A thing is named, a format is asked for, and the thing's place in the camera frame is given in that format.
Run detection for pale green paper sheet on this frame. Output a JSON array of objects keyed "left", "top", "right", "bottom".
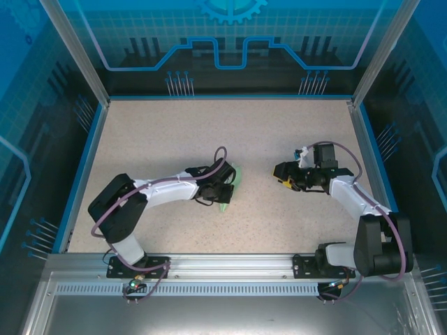
[{"left": 218, "top": 163, "right": 244, "bottom": 213}]

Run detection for steel sheet panel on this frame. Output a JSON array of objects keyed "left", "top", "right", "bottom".
[{"left": 20, "top": 271, "right": 437, "bottom": 335}]

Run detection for blue table side trim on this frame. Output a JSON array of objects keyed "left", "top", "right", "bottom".
[
  {"left": 358, "top": 103, "right": 413, "bottom": 255},
  {"left": 51, "top": 103, "right": 108, "bottom": 255}
]

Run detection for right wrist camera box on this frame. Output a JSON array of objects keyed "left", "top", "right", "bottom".
[{"left": 292, "top": 145, "right": 312, "bottom": 169}]

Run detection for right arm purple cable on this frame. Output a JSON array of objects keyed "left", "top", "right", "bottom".
[{"left": 303, "top": 140, "right": 408, "bottom": 305}]

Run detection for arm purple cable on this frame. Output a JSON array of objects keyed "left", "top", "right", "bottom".
[
  {"left": 91, "top": 146, "right": 228, "bottom": 305},
  {"left": 303, "top": 140, "right": 408, "bottom": 305}
]

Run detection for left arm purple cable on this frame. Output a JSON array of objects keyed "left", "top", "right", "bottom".
[{"left": 91, "top": 146, "right": 228, "bottom": 305}]

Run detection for aluminium mounting rail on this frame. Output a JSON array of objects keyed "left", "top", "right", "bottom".
[{"left": 47, "top": 253, "right": 420, "bottom": 280}]

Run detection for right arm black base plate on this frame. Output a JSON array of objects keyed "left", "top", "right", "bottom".
[{"left": 292, "top": 254, "right": 357, "bottom": 280}]

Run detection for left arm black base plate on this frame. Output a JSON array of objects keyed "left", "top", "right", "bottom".
[{"left": 106, "top": 255, "right": 170, "bottom": 280}]

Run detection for slotted grey cable duct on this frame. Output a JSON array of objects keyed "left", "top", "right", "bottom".
[{"left": 54, "top": 283, "right": 321, "bottom": 297}]

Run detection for cable connector with green light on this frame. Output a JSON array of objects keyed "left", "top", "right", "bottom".
[
  {"left": 128, "top": 274, "right": 146, "bottom": 291},
  {"left": 327, "top": 278, "right": 351, "bottom": 291}
]

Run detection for aluminium frame post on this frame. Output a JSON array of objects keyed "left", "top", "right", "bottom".
[
  {"left": 350, "top": 0, "right": 423, "bottom": 107},
  {"left": 37, "top": 0, "right": 112, "bottom": 107}
]

